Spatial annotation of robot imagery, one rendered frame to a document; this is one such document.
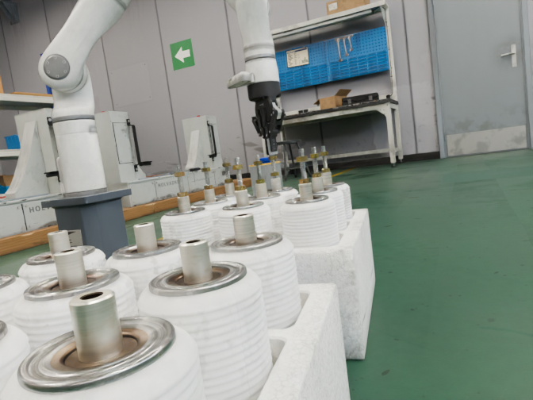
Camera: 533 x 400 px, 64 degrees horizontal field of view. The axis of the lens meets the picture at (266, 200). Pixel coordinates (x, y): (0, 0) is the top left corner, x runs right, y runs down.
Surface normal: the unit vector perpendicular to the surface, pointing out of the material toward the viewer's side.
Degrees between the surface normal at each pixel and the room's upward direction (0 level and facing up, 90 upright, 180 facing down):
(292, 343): 0
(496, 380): 0
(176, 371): 57
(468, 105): 90
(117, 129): 90
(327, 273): 90
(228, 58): 90
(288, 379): 0
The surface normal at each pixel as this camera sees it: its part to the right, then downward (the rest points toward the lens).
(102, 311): 0.73, -0.03
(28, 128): -0.44, -0.20
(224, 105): -0.42, 0.15
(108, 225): 0.90, -0.07
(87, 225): 0.32, 0.06
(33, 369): -0.07, -0.99
